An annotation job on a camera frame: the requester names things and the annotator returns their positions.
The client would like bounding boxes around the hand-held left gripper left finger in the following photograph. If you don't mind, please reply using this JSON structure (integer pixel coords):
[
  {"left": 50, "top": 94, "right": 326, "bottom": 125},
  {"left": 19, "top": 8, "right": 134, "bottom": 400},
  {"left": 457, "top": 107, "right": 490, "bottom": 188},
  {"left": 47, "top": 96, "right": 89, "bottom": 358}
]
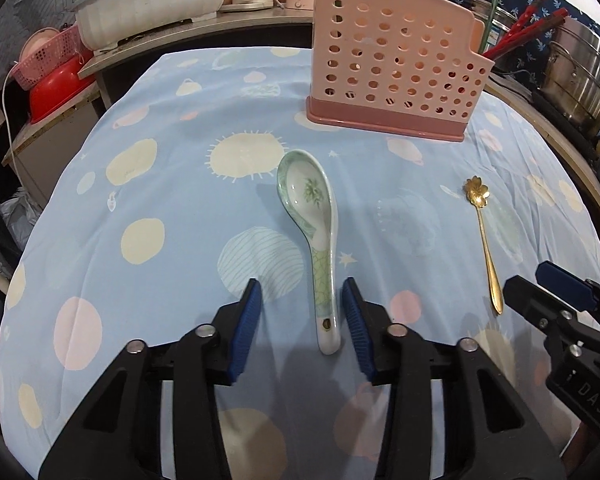
[{"left": 39, "top": 278, "right": 262, "bottom": 480}]

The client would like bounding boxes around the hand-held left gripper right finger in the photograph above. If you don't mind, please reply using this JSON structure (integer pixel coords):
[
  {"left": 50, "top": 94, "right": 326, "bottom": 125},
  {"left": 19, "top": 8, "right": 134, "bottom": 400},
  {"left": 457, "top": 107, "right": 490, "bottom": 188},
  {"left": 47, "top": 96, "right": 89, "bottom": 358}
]
[{"left": 341, "top": 277, "right": 566, "bottom": 480}]

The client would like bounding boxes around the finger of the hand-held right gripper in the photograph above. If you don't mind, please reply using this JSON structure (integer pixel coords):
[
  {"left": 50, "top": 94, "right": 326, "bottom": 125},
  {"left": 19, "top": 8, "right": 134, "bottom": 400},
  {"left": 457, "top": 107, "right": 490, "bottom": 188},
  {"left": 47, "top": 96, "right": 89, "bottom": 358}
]
[
  {"left": 503, "top": 275, "right": 588, "bottom": 356},
  {"left": 535, "top": 261, "right": 600, "bottom": 321}
]

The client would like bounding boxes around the gold flower spoon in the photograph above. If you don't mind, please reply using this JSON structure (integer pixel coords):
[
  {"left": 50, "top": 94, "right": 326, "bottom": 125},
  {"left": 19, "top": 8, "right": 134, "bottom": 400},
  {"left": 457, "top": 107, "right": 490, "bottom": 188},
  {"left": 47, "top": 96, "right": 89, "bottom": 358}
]
[{"left": 462, "top": 175, "right": 505, "bottom": 316}]

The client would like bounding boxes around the green patterned ceramic spoon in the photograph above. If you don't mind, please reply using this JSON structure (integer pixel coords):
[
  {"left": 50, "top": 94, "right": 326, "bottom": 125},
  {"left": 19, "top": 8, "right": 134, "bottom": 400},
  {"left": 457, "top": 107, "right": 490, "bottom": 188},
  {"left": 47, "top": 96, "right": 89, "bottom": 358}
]
[{"left": 275, "top": 149, "right": 342, "bottom": 356}]

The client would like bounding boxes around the pink perforated utensil holder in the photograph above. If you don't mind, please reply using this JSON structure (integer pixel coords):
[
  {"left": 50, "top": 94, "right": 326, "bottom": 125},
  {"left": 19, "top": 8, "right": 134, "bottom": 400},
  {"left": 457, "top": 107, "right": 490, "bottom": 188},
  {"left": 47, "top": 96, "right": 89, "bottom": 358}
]
[{"left": 305, "top": 0, "right": 495, "bottom": 142}]

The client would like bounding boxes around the red chopstick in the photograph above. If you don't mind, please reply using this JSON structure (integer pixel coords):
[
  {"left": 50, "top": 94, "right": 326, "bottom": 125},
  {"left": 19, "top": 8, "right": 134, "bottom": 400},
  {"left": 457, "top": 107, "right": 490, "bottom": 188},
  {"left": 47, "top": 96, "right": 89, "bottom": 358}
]
[
  {"left": 482, "top": 0, "right": 552, "bottom": 59},
  {"left": 491, "top": 7, "right": 569, "bottom": 59}
]

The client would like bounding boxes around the steel steamer pot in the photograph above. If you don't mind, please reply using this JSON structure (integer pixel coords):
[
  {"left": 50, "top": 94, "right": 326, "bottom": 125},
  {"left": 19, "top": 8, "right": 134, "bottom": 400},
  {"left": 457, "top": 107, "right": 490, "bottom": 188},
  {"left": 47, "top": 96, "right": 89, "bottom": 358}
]
[{"left": 534, "top": 22, "right": 600, "bottom": 137}]

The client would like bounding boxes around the small beige cabinet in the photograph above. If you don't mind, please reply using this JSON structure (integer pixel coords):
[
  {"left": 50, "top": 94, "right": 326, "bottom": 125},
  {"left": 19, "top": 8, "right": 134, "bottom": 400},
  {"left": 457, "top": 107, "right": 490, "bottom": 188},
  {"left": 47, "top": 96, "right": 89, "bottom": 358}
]
[{"left": 0, "top": 89, "right": 107, "bottom": 207}]

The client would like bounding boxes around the steel rice cooker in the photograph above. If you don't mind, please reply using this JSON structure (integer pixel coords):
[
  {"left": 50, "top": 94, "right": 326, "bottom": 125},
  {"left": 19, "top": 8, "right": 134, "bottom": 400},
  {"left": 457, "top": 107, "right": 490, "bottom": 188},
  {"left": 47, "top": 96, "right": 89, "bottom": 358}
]
[{"left": 467, "top": 0, "right": 514, "bottom": 57}]

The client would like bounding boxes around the grey wood table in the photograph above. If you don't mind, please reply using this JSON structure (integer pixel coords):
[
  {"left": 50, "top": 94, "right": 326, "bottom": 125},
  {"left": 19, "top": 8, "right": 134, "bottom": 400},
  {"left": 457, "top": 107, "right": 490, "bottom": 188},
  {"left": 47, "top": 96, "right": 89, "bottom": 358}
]
[{"left": 77, "top": 7, "right": 317, "bottom": 111}]

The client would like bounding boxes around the red plastic basin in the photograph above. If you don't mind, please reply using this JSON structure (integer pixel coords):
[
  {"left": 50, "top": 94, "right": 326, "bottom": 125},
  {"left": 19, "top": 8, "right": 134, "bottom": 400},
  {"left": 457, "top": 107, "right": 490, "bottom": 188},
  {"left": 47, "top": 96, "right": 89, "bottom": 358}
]
[{"left": 27, "top": 55, "right": 102, "bottom": 126}]

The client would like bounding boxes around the pink plastic basket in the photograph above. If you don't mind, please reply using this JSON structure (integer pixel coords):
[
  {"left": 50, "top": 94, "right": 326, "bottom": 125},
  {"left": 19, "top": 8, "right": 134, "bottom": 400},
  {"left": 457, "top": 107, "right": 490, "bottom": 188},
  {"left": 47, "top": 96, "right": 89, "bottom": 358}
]
[{"left": 10, "top": 25, "right": 89, "bottom": 92}]

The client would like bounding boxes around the white dish drainer box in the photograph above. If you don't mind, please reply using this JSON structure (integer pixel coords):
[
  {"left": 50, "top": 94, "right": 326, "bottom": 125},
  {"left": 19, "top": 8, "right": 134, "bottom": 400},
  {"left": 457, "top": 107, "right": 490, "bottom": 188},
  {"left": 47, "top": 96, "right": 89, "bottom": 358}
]
[{"left": 74, "top": 0, "right": 233, "bottom": 54}]

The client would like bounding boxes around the pink bowl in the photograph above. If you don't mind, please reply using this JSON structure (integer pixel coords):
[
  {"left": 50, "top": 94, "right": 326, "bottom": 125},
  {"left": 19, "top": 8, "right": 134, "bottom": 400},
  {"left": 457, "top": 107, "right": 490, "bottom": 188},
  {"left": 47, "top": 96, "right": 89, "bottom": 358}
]
[{"left": 19, "top": 27, "right": 62, "bottom": 62}]

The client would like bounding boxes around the white cable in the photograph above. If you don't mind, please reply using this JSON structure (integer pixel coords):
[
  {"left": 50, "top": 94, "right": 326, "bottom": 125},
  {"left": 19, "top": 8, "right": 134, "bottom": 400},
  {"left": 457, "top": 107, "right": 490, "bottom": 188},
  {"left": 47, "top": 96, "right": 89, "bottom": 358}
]
[{"left": 0, "top": 72, "right": 20, "bottom": 162}]

